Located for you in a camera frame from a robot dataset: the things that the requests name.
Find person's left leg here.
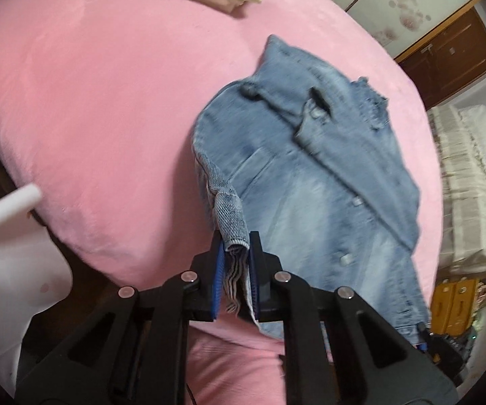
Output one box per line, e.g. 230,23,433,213
186,318,336,405

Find yellow wooden drawer cabinet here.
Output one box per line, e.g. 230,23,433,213
431,276,480,366

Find blue denim jacket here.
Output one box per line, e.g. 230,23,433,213
190,34,433,344

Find floral sliding wardrobe doors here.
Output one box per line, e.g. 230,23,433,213
289,0,486,57

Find white lace-covered furniture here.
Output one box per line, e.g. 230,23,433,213
426,103,486,279

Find pink bed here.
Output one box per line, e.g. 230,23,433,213
0,0,448,347

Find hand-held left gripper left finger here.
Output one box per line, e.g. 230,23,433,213
13,231,227,405

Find dark wooden door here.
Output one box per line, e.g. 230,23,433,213
393,0,486,110

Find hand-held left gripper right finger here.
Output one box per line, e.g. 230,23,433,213
247,231,459,405

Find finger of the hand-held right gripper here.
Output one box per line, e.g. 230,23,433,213
417,323,432,354

